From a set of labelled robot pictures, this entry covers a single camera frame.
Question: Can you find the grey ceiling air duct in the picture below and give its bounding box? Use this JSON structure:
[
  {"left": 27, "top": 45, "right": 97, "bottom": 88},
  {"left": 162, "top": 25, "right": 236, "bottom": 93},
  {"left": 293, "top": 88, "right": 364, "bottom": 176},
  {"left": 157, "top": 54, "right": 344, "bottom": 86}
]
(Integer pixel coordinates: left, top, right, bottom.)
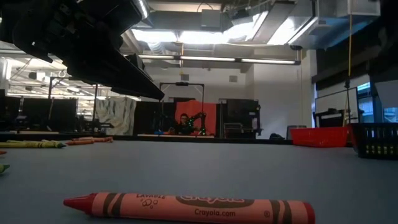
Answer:
[{"left": 149, "top": 9, "right": 224, "bottom": 32}]

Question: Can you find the black cabinet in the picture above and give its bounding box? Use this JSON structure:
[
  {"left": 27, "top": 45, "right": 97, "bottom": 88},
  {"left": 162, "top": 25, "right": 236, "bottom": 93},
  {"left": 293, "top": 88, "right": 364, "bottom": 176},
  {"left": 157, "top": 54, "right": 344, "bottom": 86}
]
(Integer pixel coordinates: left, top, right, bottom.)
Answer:
[{"left": 219, "top": 98, "right": 264, "bottom": 139}]

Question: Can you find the person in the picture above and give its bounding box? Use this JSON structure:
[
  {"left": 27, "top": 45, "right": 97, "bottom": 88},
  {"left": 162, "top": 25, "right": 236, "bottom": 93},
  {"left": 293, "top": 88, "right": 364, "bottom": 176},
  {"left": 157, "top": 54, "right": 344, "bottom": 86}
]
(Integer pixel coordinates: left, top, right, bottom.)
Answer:
[{"left": 172, "top": 113, "right": 195, "bottom": 136}]

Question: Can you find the black partition panel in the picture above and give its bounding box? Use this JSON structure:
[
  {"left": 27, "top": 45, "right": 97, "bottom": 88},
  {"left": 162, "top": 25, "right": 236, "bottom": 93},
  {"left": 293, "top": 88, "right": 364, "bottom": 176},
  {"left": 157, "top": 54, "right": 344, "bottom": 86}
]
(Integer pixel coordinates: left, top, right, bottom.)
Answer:
[
  {"left": 0, "top": 98, "right": 78, "bottom": 131},
  {"left": 133, "top": 101, "right": 175, "bottom": 136}
]

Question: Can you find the whiteboard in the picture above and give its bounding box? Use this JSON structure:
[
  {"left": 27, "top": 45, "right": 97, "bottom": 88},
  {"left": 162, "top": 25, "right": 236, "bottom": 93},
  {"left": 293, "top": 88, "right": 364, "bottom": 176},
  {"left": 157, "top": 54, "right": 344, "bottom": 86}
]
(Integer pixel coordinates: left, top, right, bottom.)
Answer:
[{"left": 314, "top": 86, "right": 360, "bottom": 128}]

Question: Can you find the yellow hanging cable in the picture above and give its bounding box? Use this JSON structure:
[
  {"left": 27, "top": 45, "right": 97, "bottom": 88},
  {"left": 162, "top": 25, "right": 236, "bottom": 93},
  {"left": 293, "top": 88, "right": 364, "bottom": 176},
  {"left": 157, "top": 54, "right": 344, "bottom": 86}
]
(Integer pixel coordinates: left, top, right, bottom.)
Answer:
[{"left": 341, "top": 14, "right": 354, "bottom": 125}]

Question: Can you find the red plastic basket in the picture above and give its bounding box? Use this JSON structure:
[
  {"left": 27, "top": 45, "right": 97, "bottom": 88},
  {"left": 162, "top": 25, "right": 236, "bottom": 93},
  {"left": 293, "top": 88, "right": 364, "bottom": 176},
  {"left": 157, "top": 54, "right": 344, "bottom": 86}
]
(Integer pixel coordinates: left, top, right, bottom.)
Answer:
[{"left": 290, "top": 126, "right": 349, "bottom": 148}]

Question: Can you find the white patterned cloth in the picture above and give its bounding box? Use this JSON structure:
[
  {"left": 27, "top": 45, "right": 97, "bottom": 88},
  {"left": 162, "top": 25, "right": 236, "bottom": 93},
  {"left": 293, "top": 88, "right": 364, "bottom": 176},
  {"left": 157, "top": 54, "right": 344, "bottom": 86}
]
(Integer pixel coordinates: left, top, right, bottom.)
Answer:
[{"left": 95, "top": 96, "right": 137, "bottom": 136}]

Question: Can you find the black plastic basket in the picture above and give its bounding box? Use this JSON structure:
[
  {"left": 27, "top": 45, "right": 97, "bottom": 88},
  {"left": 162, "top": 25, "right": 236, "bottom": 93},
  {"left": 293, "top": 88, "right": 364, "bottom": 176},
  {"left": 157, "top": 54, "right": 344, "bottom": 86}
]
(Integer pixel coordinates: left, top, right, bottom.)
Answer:
[{"left": 347, "top": 123, "right": 398, "bottom": 160}]

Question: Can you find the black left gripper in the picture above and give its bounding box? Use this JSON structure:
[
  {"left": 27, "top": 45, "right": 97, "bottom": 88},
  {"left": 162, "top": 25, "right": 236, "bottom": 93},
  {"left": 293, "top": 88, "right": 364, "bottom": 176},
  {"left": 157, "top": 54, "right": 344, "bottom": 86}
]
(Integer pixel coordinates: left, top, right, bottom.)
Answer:
[{"left": 0, "top": 0, "right": 165, "bottom": 100}]

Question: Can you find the fluorescent ceiling light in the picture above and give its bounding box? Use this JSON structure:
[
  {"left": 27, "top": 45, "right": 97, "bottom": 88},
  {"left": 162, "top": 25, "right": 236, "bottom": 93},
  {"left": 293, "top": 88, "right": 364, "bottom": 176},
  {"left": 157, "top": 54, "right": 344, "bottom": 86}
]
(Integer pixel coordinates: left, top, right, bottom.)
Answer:
[{"left": 138, "top": 54, "right": 301, "bottom": 65}]

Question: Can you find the orange backdrop cloth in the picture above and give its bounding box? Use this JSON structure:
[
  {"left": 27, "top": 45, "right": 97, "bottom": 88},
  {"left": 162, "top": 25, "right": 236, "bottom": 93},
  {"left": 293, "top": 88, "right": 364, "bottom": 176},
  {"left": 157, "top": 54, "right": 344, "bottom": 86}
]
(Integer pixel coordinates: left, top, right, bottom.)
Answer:
[{"left": 174, "top": 100, "right": 218, "bottom": 136}]

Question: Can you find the grey table mat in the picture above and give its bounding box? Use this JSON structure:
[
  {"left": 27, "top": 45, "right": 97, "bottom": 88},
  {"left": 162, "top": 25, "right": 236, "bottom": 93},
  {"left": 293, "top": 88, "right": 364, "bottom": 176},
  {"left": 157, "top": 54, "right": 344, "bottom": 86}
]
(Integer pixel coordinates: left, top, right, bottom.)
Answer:
[{"left": 0, "top": 139, "right": 398, "bottom": 224}]

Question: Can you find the black gantry frame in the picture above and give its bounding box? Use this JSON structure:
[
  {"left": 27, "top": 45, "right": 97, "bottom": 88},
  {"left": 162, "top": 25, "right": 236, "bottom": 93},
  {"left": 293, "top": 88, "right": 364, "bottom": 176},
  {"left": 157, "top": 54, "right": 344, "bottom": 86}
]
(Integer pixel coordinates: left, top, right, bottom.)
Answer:
[{"left": 158, "top": 82, "right": 205, "bottom": 138}]

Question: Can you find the black metal frame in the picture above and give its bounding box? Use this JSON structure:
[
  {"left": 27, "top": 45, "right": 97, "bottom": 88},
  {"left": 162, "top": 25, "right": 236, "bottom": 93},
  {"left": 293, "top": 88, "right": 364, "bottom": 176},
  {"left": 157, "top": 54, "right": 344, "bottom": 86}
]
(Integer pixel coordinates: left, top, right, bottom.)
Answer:
[{"left": 48, "top": 77, "right": 99, "bottom": 131}]

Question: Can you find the black aluminium table frame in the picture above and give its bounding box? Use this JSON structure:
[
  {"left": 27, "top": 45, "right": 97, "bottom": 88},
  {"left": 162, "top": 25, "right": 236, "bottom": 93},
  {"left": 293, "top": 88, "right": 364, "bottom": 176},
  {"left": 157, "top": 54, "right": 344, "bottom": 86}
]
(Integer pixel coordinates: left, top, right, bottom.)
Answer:
[{"left": 0, "top": 133, "right": 295, "bottom": 146}]

